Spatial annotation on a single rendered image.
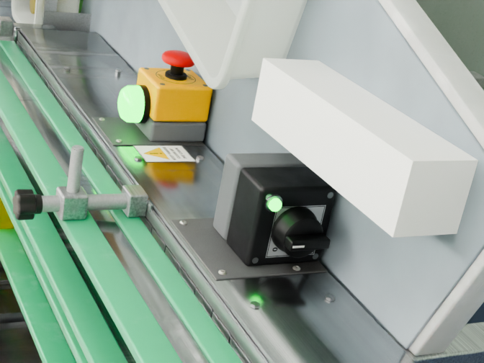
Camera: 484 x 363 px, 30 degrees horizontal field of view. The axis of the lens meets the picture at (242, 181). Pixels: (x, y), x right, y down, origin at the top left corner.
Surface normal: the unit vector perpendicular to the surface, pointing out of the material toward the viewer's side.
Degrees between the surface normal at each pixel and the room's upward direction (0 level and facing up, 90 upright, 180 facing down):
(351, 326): 90
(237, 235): 0
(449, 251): 0
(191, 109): 90
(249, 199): 0
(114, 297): 90
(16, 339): 90
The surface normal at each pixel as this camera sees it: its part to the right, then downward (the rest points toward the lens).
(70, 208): 0.42, 0.44
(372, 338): 0.18, -0.90
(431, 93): -0.89, 0.02
